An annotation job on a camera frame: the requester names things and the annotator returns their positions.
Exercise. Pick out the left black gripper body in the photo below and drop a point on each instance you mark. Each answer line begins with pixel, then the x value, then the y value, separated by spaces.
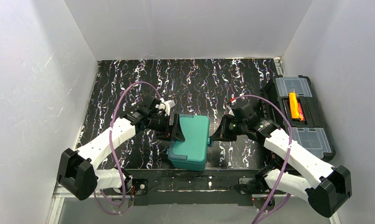
pixel 172 128

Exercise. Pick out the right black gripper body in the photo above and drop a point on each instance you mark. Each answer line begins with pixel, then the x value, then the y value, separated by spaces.
pixel 223 130

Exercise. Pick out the teal medicine box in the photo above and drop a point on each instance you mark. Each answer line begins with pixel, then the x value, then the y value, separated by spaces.
pixel 191 153

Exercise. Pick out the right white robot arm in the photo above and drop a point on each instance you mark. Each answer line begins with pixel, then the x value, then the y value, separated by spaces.
pixel 325 187

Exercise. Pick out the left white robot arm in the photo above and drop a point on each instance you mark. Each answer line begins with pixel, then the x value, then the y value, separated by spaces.
pixel 79 171

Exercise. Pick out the orange tool in toolbox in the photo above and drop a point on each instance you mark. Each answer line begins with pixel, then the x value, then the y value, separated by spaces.
pixel 294 109

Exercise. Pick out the black tool box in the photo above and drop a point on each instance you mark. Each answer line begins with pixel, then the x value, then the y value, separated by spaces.
pixel 311 133

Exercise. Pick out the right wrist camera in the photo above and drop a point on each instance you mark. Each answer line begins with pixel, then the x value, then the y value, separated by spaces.
pixel 232 106

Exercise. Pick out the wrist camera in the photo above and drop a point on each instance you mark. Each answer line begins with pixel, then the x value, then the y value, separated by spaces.
pixel 166 106
pixel 232 106

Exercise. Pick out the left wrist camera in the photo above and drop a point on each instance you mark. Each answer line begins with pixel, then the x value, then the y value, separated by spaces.
pixel 166 106

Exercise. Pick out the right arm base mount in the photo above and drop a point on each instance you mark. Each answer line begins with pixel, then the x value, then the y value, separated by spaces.
pixel 256 184

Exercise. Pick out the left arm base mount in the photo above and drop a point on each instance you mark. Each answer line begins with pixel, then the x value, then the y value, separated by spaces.
pixel 139 187

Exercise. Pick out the aluminium frame rail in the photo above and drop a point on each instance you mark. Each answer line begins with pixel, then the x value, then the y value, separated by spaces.
pixel 57 201

